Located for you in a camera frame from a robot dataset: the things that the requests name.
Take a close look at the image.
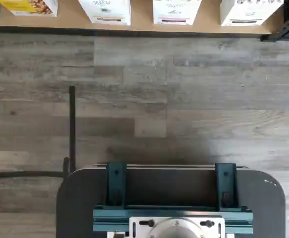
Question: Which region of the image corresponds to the white tea box yellow strip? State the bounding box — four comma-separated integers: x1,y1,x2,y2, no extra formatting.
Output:
78,0,132,26

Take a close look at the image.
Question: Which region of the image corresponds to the white tea box pink strip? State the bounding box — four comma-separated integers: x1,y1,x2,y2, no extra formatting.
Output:
152,0,202,25

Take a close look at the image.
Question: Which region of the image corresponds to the low wooden shelf board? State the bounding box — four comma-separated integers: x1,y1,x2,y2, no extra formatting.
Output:
0,0,286,38

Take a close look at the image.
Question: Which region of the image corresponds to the white tea box black strip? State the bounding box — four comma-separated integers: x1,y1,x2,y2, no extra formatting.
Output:
219,0,284,27

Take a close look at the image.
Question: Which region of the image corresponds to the white yellow granola box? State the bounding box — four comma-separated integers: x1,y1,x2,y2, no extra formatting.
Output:
0,0,59,17

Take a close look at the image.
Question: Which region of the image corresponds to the teal metal crossbar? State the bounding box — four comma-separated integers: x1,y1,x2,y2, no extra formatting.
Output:
92,204,254,235

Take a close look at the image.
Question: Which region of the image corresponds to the white mounting plate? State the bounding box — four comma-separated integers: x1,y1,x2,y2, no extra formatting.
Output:
129,216,226,238

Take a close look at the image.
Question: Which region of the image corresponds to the teal metal bracket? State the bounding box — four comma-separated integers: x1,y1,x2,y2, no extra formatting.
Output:
105,162,128,208
215,163,238,208

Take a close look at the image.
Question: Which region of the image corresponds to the black sleeved floor cable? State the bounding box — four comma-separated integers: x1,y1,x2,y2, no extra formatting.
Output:
0,157,71,179

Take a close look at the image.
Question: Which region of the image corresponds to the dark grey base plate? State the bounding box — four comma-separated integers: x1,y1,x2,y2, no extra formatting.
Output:
56,162,287,238

